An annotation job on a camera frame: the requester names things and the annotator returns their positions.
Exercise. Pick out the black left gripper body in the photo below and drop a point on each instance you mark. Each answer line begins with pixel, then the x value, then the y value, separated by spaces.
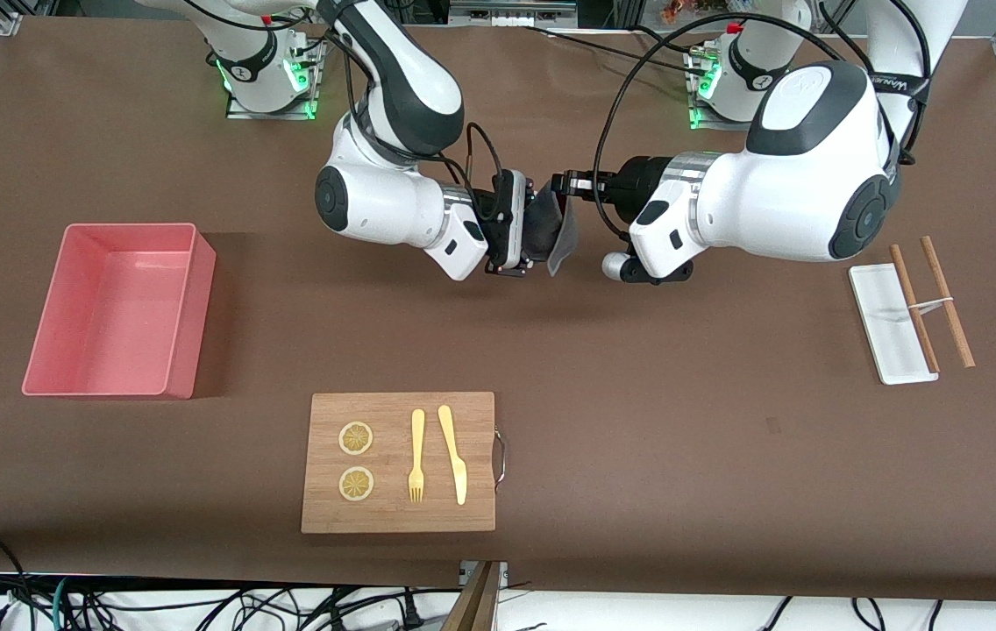
pixel 643 183

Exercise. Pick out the grey and red cloth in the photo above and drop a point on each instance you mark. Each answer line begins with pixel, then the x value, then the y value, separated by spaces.
pixel 551 232

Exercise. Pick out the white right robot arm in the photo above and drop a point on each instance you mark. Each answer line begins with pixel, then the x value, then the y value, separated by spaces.
pixel 384 202

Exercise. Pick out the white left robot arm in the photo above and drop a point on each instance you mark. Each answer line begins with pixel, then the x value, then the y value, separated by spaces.
pixel 796 193

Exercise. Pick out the brown table cover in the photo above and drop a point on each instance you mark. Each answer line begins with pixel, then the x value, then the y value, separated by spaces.
pixel 638 368

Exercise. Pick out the small colourful object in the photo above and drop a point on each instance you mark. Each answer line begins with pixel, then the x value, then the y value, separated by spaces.
pixel 691 10

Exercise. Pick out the yellow plastic knife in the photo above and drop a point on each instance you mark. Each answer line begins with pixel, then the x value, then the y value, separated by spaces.
pixel 448 434

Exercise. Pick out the yellow plastic fork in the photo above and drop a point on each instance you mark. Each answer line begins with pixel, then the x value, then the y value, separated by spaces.
pixel 417 429

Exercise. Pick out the lemon slice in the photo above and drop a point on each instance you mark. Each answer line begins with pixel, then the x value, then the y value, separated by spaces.
pixel 356 484
pixel 356 438

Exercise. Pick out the white rectangular dish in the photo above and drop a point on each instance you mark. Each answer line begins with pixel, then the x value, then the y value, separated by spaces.
pixel 888 342

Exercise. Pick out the wooden cutting board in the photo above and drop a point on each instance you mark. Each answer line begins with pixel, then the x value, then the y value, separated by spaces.
pixel 384 517

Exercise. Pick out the thin white band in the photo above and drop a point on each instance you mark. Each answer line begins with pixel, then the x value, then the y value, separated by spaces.
pixel 932 304

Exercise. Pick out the pink plastic bin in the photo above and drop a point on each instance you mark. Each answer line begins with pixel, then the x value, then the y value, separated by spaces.
pixel 112 324

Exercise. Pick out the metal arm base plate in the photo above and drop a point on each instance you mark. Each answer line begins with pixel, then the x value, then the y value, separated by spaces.
pixel 708 123
pixel 305 107

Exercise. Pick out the grey metal enclosure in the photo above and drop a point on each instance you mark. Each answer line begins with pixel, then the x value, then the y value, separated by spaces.
pixel 511 12

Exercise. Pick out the aluminium corner bracket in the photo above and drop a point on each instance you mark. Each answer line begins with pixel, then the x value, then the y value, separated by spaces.
pixel 5 24

